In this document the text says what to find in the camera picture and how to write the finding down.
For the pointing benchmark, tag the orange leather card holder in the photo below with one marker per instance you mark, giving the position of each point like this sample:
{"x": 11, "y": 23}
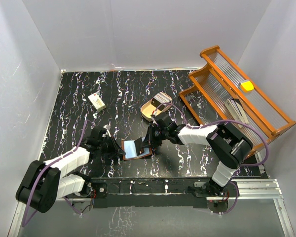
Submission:
{"x": 133, "y": 149}

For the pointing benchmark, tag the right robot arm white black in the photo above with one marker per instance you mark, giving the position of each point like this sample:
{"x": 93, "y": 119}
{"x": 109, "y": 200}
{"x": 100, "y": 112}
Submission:
{"x": 229, "y": 144}

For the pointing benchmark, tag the aluminium frame profile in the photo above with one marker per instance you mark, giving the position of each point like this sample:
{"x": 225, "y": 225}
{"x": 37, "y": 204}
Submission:
{"x": 258, "y": 211}

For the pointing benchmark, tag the orange wooden tiered rack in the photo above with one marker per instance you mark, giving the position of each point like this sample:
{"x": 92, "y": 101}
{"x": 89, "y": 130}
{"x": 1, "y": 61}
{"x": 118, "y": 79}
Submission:
{"x": 233, "y": 95}

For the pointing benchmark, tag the white staples box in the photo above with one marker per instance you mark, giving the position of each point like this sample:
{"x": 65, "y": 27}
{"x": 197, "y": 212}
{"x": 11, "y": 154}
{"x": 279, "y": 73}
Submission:
{"x": 97, "y": 102}

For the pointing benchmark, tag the beige oval plastic tray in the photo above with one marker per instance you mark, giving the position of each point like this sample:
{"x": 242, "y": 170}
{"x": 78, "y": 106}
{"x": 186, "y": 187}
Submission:
{"x": 148, "y": 108}

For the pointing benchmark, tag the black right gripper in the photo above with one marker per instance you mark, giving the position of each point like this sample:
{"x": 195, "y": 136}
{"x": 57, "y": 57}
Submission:
{"x": 149, "y": 141}

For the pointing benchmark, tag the large grey black stapler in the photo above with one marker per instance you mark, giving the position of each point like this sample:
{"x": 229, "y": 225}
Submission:
{"x": 236, "y": 110}

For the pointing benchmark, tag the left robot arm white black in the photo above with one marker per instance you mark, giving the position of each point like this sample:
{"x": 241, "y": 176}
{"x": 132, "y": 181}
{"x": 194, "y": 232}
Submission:
{"x": 47, "y": 181}

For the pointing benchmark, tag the yellow sticky note block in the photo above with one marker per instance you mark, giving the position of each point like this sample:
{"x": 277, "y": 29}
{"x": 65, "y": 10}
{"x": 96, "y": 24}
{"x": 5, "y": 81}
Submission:
{"x": 246, "y": 86}

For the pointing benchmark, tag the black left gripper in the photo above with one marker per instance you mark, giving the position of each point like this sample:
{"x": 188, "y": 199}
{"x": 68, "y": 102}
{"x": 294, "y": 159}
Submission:
{"x": 116, "y": 150}

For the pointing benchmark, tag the black base rail with mounts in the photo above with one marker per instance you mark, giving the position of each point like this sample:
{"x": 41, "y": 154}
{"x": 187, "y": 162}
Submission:
{"x": 150, "y": 190}

